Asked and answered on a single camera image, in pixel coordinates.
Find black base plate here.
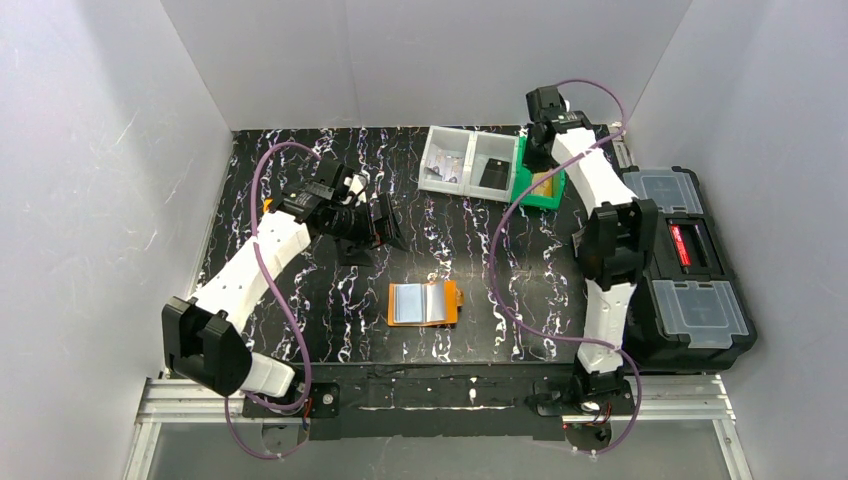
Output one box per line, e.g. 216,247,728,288
241,360,637,442

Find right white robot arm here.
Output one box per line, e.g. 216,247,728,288
522,86,659,375

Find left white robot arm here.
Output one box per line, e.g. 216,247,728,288
161,160,408,398

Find photo cards in bin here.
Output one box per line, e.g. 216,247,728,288
425,149,464,184

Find middle grey plastic bin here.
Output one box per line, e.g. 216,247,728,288
464,132,519,202

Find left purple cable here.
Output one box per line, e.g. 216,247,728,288
223,140,326,461

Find gold credit card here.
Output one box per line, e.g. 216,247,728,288
532,174,563,199

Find black card in bin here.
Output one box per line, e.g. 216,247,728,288
479,158,511,190

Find aluminium frame rail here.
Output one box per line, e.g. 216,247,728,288
124,376,751,479

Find orange leather card holder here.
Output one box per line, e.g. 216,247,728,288
387,280,465,327

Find left grey plastic bin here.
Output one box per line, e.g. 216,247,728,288
418,126,477,196

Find green plastic bin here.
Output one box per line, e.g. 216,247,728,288
510,136,567,211

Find grey plastic bin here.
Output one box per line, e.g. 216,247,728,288
418,126,477,196
464,132,519,202

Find black plastic toolbox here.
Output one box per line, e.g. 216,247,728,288
618,167,757,373

